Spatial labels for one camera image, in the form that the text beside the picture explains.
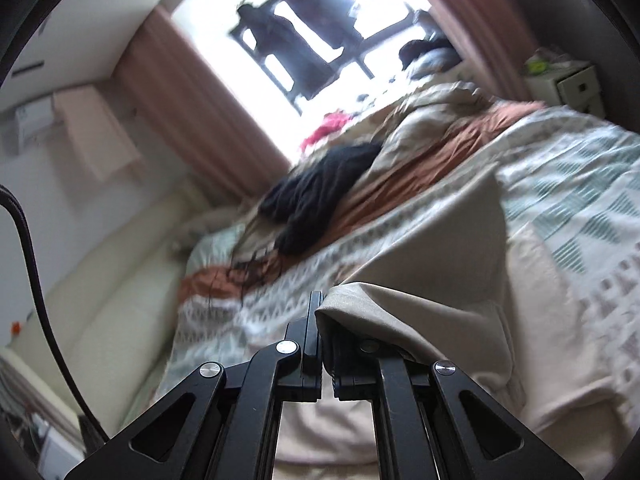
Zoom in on black knitted garment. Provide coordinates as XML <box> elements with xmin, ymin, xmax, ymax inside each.
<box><xmin>258</xmin><ymin>142</ymin><xmax>382</xmax><ymax>257</ymax></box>

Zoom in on geometric patterned bed cover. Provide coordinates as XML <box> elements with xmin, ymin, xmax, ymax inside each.
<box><xmin>157</xmin><ymin>107</ymin><xmax>639</xmax><ymax>417</ymax></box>

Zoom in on pink red garment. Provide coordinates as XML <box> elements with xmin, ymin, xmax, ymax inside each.
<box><xmin>300</xmin><ymin>112</ymin><xmax>352</xmax><ymax>154</ymax></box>

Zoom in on beige jacket with paisley lining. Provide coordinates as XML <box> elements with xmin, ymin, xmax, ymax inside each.
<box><xmin>271</xmin><ymin>169</ymin><xmax>629</xmax><ymax>480</ymax></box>

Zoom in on black cable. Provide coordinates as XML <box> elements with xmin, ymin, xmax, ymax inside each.
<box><xmin>0</xmin><ymin>184</ymin><xmax>109</xmax><ymax>443</ymax></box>

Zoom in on dark pillow by window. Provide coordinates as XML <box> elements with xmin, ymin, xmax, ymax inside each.
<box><xmin>398</xmin><ymin>37</ymin><xmax>462</xmax><ymax>80</ymax></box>

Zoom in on white wall air conditioner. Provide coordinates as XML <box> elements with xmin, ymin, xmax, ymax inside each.
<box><xmin>14</xmin><ymin>94</ymin><xmax>61</xmax><ymax>153</ymax></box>

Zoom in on rust and beige crumpled duvet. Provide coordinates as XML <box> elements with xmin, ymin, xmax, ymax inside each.
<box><xmin>178</xmin><ymin>81</ymin><xmax>546</xmax><ymax>302</ymax></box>

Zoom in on white bedside drawer cabinet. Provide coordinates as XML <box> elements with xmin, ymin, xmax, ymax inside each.
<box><xmin>524</xmin><ymin>61</ymin><xmax>606</xmax><ymax>119</ymax></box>

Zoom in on dark hanging clothes at window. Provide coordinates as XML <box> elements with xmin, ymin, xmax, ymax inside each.
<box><xmin>230</xmin><ymin>0</ymin><xmax>364</xmax><ymax>102</ymax></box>

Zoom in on pink curtain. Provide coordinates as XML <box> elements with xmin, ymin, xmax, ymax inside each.
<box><xmin>114</xmin><ymin>6</ymin><xmax>290</xmax><ymax>198</ymax></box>

